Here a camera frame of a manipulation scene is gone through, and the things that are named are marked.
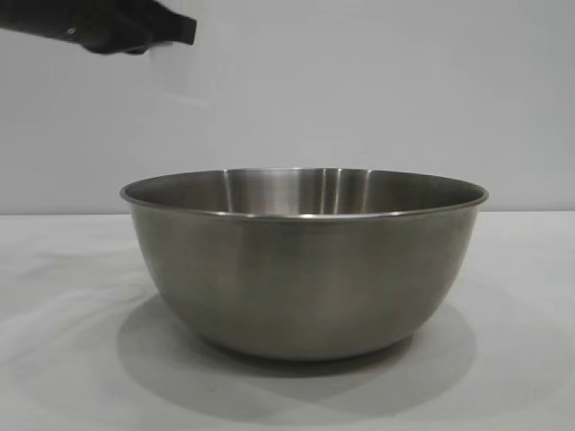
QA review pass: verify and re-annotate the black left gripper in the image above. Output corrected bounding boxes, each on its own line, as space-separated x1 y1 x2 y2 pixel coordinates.
0 0 199 57

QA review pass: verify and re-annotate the stainless steel mixing bowl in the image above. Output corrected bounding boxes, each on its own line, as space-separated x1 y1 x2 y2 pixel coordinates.
119 166 491 362

